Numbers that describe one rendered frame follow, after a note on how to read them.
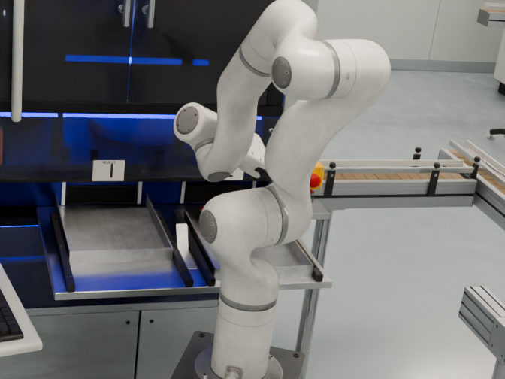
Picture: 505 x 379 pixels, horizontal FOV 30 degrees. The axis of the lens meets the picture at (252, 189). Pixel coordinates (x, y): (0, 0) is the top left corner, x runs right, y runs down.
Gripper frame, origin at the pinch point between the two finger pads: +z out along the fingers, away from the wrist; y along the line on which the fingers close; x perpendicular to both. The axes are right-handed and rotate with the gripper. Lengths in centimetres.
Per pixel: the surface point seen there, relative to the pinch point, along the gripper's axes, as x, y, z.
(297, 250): -18.4, 5.0, 33.7
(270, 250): -25.0, 1.5, 31.5
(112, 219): -55, -22, 9
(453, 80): -51, -297, 509
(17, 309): -66, 6, -22
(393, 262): -66, -65, 230
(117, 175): -46, -29, 5
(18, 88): -41, -40, -32
